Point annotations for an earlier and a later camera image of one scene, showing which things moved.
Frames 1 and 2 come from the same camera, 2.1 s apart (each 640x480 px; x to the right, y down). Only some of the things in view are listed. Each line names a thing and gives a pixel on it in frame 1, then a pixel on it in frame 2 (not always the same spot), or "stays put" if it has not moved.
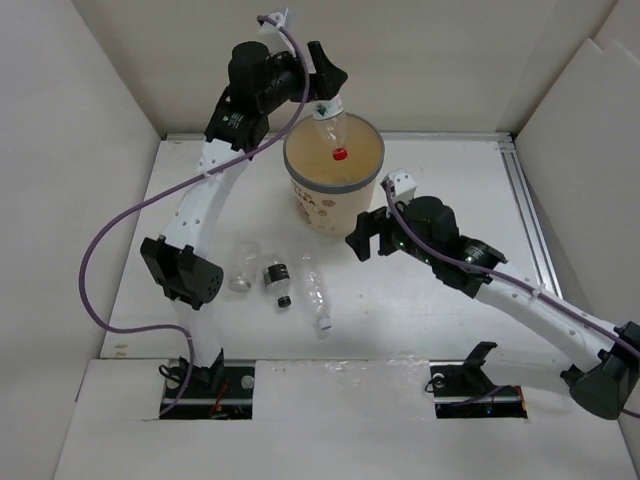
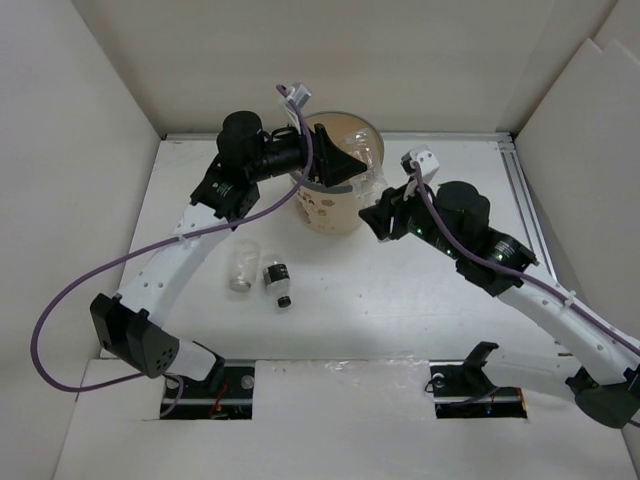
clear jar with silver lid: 246,265 stays put
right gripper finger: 359,240 -> 379,215
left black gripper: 326,81 -> 330,164
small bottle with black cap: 278,279 stays put
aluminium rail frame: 518,168 stays put
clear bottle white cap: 317,290 -> 370,184
